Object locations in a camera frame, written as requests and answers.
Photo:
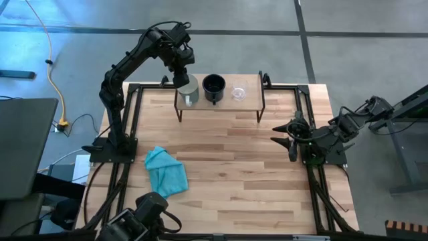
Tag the black aluminium table frame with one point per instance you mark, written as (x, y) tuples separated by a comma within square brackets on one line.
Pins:
[(150, 87)]

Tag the grey desk top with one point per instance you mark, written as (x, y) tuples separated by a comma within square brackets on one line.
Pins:
[(26, 147)]

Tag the grey metal desk frame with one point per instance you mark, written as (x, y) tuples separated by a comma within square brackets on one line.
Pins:
[(411, 187)]

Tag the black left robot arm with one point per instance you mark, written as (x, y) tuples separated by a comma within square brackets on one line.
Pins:
[(133, 57)]

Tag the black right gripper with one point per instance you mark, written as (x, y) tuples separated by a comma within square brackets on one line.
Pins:
[(301, 132)]

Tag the white mug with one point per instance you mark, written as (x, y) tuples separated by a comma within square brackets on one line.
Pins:
[(192, 88)]

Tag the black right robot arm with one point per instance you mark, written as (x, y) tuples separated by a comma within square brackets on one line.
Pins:
[(347, 125)]

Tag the black rounded floor object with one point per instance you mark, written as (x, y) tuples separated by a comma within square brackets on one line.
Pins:
[(65, 214)]

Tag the white box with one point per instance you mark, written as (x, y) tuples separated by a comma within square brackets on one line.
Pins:
[(82, 167)]

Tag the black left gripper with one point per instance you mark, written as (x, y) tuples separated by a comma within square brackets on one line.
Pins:
[(179, 58)]

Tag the grey chair seat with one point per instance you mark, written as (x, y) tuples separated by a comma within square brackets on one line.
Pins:
[(20, 214)]

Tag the clear glass cup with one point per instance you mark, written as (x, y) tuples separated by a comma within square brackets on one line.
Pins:
[(239, 92)]

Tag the orange black striped box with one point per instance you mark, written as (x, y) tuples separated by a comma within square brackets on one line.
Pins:
[(406, 229)]

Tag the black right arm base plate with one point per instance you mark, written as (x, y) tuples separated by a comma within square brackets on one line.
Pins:
[(339, 159)]

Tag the silver metal bracket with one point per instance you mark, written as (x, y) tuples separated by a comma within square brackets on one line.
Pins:
[(311, 238)]

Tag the dark blue mug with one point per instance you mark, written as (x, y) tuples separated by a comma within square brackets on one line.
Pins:
[(214, 83)]

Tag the wooden shelf with black legs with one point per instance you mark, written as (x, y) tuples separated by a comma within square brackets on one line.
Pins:
[(254, 97)]

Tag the black flat floor bar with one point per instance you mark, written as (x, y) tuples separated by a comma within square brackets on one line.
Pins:
[(16, 74)]

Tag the teal cloth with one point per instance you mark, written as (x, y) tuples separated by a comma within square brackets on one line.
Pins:
[(165, 174)]

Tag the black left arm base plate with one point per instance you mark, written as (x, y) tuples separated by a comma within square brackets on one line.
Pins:
[(100, 155)]

